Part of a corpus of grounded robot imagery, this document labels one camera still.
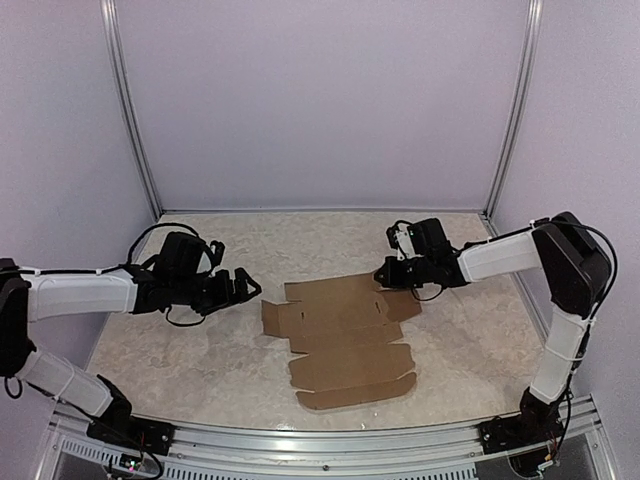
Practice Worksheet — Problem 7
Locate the aluminium front frame rail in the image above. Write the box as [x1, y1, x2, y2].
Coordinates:
[27, 396, 622, 479]

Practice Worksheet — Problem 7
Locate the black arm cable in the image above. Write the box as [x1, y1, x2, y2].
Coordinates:
[4, 222, 211, 399]
[394, 219, 617, 401]

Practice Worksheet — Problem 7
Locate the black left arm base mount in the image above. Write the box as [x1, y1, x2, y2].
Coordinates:
[86, 416, 176, 456]

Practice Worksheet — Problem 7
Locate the brown cardboard box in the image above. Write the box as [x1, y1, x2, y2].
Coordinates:
[261, 273, 422, 410]

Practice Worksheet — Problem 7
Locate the right aluminium corner post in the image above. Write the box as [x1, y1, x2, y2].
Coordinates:
[483, 0, 544, 221]

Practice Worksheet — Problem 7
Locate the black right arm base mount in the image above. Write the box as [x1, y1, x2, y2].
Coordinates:
[477, 414, 564, 455]

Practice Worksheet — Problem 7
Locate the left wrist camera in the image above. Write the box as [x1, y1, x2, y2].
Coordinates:
[206, 240, 225, 272]

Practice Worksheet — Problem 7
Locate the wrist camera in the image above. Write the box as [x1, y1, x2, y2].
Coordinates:
[206, 240, 225, 272]
[386, 220, 417, 261]

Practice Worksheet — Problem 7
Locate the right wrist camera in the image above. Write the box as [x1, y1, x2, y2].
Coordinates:
[386, 220, 417, 261]

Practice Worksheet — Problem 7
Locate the left aluminium corner post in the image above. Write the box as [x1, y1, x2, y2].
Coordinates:
[100, 0, 164, 220]

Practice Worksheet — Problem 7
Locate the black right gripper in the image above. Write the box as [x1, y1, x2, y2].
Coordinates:
[373, 254, 432, 289]

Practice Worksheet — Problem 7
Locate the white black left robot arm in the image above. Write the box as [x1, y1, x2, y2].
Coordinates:
[1, 231, 262, 445]

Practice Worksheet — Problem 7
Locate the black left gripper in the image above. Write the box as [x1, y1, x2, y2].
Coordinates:
[172, 267, 261, 316]

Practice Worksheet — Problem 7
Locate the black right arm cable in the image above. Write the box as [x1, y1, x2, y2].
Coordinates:
[394, 219, 617, 401]

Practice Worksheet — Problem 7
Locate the aluminium corner post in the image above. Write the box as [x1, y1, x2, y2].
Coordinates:
[483, 0, 544, 221]
[100, 0, 164, 220]

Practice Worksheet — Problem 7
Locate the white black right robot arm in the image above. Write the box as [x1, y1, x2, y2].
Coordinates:
[373, 211, 617, 444]

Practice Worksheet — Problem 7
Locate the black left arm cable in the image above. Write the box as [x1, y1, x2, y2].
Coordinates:
[4, 222, 211, 399]

